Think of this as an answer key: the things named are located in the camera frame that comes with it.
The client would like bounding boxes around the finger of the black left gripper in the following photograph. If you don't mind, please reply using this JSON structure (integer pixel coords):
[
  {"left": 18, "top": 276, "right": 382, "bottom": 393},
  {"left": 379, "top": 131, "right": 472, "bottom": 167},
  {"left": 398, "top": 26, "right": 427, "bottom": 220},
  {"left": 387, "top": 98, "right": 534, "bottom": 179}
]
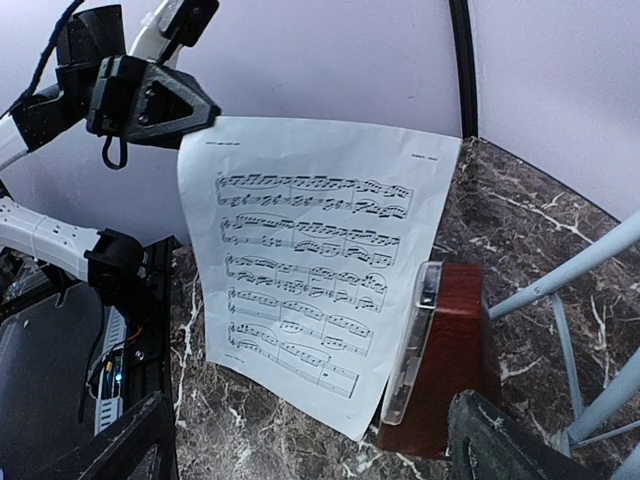
[{"left": 132, "top": 64, "right": 221, "bottom": 149}]

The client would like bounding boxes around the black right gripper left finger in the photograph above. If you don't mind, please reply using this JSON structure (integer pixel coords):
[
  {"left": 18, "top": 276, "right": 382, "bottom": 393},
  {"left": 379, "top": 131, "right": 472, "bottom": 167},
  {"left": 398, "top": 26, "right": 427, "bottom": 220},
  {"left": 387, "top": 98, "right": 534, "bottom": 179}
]
[{"left": 32, "top": 391, "right": 178, "bottom": 479}]

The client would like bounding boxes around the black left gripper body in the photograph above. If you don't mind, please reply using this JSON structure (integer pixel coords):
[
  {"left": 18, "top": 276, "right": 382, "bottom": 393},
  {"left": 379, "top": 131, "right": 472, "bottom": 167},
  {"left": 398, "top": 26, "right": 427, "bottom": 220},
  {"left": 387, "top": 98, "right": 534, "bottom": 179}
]
[{"left": 86, "top": 55, "right": 150, "bottom": 145}]

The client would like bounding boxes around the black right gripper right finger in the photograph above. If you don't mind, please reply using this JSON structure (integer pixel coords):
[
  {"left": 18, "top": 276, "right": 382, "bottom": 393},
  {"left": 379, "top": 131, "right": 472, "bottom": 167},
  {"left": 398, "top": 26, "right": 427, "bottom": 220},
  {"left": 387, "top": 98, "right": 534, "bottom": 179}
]
[{"left": 448, "top": 390, "right": 600, "bottom": 480}]

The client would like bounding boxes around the red wooden metronome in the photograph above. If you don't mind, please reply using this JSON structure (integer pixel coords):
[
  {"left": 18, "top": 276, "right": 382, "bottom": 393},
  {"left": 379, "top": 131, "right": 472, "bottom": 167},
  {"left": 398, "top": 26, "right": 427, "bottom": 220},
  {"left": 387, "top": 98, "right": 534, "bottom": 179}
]
[{"left": 377, "top": 261, "right": 501, "bottom": 460}]

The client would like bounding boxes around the light blue music stand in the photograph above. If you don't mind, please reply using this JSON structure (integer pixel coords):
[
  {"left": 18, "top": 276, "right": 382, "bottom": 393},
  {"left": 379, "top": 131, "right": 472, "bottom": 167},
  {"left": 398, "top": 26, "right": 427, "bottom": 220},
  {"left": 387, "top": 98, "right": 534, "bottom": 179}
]
[{"left": 490, "top": 214, "right": 639, "bottom": 479}]

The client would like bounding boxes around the white sheet music page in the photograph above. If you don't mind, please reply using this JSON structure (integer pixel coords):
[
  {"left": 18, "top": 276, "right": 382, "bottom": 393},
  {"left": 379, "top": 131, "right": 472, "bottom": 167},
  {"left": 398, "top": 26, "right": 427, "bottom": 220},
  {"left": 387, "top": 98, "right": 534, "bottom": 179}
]
[{"left": 177, "top": 117, "right": 461, "bottom": 441}]

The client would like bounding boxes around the small circuit board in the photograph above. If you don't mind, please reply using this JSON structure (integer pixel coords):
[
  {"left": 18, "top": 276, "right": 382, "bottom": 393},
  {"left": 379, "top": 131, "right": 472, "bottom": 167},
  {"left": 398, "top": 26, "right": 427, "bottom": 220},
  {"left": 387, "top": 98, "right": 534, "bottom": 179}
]
[{"left": 99, "top": 349, "right": 124, "bottom": 400}]

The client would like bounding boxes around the white slotted cable duct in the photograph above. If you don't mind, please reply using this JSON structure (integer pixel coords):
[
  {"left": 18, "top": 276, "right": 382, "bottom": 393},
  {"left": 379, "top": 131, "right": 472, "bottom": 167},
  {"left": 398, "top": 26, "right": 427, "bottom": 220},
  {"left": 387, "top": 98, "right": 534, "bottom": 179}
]
[{"left": 94, "top": 307, "right": 127, "bottom": 435}]

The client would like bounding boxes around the black front rail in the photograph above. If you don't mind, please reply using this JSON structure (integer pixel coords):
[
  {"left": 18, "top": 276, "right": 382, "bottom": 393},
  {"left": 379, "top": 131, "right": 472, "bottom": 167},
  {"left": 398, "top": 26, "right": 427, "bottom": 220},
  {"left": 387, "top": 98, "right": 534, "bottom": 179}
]
[{"left": 116, "top": 237, "right": 176, "bottom": 411}]

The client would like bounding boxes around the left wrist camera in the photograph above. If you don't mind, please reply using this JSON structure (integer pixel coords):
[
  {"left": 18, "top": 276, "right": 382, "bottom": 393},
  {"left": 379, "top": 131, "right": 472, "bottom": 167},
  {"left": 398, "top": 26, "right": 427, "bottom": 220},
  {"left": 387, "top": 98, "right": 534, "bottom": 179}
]
[{"left": 127, "top": 0, "right": 220, "bottom": 69}]

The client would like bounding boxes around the left black frame post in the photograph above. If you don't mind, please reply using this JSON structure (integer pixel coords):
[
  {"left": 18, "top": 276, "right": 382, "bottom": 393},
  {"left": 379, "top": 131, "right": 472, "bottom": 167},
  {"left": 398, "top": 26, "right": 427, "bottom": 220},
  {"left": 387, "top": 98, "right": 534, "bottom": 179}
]
[{"left": 448, "top": 0, "right": 479, "bottom": 138}]

